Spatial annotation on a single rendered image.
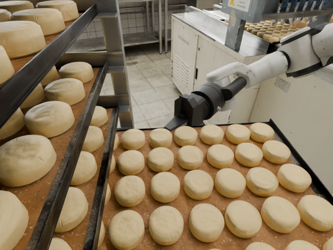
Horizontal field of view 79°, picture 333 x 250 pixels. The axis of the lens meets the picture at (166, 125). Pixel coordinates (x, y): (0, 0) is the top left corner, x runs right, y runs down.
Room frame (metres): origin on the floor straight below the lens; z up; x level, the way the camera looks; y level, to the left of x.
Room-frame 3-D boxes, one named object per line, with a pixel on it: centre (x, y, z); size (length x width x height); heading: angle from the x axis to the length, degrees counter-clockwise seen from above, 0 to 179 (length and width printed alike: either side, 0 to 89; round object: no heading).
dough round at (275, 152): (0.28, -0.22, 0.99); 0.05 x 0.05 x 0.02
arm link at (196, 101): (0.44, -0.08, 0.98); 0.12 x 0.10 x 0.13; 140
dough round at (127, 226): (0.13, 0.06, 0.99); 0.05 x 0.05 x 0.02
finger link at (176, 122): (0.38, -0.02, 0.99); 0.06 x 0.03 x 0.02; 140
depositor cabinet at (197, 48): (1.90, -0.60, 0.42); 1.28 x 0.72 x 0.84; 19
